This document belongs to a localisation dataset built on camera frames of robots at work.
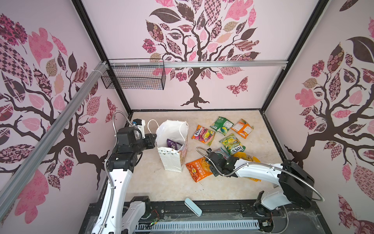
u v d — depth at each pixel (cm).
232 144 95
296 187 43
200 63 93
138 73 95
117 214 39
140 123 64
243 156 89
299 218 71
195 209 71
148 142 63
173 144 92
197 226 70
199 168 87
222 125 107
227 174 59
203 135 100
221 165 64
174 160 76
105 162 49
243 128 104
